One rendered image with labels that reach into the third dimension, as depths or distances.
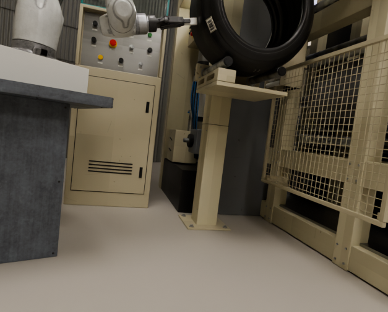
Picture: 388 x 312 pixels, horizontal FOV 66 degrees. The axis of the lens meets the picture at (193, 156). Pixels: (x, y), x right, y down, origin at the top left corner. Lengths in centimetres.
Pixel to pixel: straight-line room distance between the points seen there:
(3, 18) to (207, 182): 353
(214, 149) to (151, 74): 71
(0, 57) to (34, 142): 30
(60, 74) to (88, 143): 88
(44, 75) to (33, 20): 22
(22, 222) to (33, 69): 56
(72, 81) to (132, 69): 93
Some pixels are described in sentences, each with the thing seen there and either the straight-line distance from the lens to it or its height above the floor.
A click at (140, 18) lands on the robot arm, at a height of 103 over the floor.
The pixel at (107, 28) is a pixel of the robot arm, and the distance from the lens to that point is 144.
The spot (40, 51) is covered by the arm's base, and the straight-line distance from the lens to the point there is 126.
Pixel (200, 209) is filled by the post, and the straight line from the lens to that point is 182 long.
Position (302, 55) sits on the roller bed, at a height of 109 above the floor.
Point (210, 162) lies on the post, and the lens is 178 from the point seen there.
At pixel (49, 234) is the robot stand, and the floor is 9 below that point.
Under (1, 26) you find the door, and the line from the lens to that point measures 458.
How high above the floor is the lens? 55
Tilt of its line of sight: 4 degrees down
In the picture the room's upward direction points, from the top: 7 degrees clockwise
